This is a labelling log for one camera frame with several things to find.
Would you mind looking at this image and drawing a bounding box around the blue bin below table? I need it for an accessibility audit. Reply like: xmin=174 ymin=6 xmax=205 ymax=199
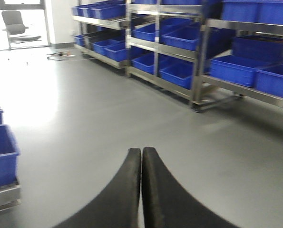
xmin=0 ymin=124 xmax=20 ymax=187

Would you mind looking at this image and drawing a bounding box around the gray office chair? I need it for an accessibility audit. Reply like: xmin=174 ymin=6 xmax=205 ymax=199
xmin=1 ymin=10 xmax=42 ymax=50

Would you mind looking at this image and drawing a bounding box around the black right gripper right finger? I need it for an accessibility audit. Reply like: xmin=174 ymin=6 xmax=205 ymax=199
xmin=141 ymin=147 xmax=235 ymax=228

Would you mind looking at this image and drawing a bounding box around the steel rack with bins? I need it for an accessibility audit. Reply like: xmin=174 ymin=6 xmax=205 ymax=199
xmin=72 ymin=0 xmax=283 ymax=113

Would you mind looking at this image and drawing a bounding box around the cables and power strip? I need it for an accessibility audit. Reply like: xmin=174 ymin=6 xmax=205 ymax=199
xmin=46 ymin=51 xmax=77 ymax=61

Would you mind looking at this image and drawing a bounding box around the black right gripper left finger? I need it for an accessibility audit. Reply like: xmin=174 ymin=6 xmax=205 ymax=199
xmin=55 ymin=148 xmax=141 ymax=228

